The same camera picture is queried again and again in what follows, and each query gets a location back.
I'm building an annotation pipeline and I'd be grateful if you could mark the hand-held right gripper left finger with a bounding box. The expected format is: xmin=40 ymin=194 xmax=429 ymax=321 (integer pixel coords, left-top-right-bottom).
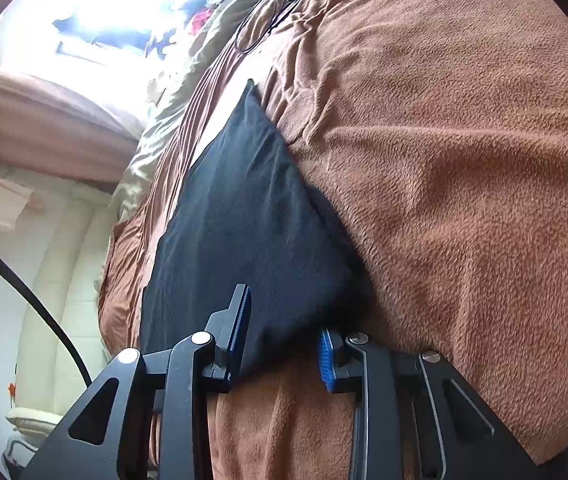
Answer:
xmin=19 ymin=284 xmax=253 ymax=480

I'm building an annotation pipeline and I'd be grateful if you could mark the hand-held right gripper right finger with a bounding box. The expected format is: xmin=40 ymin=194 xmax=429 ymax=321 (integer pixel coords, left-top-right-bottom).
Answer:
xmin=316 ymin=329 xmax=560 ymax=480

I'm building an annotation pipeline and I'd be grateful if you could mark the black bear print t-shirt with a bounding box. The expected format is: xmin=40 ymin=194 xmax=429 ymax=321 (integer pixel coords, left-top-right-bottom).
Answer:
xmin=139 ymin=79 xmax=381 ymax=387

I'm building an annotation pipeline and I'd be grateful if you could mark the cream padded headboard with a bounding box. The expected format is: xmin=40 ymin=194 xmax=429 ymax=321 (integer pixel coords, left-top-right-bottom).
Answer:
xmin=14 ymin=179 xmax=131 ymax=423

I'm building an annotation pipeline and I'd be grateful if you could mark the beige duvet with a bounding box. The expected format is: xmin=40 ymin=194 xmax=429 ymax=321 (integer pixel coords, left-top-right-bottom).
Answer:
xmin=109 ymin=0 xmax=275 ymax=222

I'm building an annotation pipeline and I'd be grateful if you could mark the brown fleece blanket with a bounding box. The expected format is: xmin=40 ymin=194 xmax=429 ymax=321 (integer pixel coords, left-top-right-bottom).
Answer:
xmin=96 ymin=0 xmax=568 ymax=480

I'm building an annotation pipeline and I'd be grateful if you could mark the pink curtain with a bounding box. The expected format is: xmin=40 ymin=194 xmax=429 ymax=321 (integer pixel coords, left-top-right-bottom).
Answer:
xmin=0 ymin=66 xmax=145 ymax=192

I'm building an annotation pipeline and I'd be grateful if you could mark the red cloth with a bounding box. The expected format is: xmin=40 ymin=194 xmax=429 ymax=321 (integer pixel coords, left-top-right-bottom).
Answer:
xmin=188 ymin=6 xmax=215 ymax=33

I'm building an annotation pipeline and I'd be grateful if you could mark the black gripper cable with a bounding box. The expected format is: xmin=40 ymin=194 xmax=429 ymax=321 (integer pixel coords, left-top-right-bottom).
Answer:
xmin=0 ymin=230 xmax=95 ymax=389

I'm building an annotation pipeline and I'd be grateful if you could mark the thin black cord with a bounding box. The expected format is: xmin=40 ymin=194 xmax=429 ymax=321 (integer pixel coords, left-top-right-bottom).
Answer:
xmin=235 ymin=0 xmax=317 ymax=56

